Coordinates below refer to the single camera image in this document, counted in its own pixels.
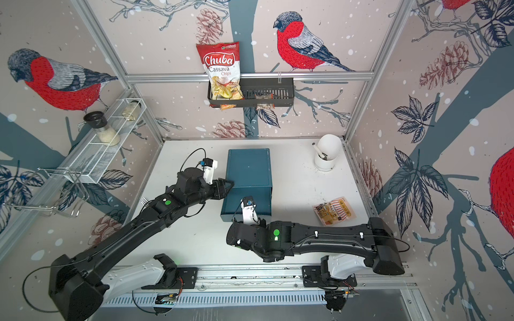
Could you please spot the black lid spice jar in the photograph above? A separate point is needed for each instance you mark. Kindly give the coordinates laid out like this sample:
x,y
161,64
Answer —
x,y
104,132

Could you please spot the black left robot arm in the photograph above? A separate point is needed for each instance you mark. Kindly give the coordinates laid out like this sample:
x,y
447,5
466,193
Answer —
x,y
76,287

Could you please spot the orange seed bag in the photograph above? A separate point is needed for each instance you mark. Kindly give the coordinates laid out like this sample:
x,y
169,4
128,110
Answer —
x,y
334,212

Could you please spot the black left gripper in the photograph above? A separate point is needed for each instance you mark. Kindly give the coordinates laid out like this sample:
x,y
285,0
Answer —
x,y
223,192

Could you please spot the teal drawer cabinet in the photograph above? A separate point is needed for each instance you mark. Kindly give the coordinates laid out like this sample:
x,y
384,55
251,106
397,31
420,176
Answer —
x,y
250,171

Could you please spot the wire hook rack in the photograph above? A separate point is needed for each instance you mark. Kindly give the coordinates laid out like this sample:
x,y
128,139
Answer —
x,y
43,191

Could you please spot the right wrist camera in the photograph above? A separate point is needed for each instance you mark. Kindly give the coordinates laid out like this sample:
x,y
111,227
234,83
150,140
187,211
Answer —
x,y
249,215

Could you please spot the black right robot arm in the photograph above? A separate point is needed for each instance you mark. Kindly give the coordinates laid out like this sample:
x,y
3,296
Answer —
x,y
369,245

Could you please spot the white wire wall shelf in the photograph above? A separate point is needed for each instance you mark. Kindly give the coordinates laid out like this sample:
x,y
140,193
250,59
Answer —
x,y
93,160

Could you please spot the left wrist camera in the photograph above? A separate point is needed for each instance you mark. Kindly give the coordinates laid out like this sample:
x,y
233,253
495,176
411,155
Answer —
x,y
209,166

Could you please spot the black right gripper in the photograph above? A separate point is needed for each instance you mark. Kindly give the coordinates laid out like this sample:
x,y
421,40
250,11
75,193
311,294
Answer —
x,y
261,226

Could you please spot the small glass jar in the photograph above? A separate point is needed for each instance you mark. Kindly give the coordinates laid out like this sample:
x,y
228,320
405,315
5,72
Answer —
x,y
132,111

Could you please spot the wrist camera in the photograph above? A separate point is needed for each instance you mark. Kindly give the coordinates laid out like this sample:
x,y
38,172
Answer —
x,y
209,166
249,215

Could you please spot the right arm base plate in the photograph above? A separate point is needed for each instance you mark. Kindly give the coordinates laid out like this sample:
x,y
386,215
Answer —
x,y
316,277

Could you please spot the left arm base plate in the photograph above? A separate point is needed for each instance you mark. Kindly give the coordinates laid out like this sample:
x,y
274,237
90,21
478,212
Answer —
x,y
175,279

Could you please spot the red cassava chips bag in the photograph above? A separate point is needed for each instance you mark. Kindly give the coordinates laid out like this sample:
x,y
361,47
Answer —
x,y
222,65

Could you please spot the black wall basket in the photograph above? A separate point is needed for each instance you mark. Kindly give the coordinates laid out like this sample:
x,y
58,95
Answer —
x,y
278,92

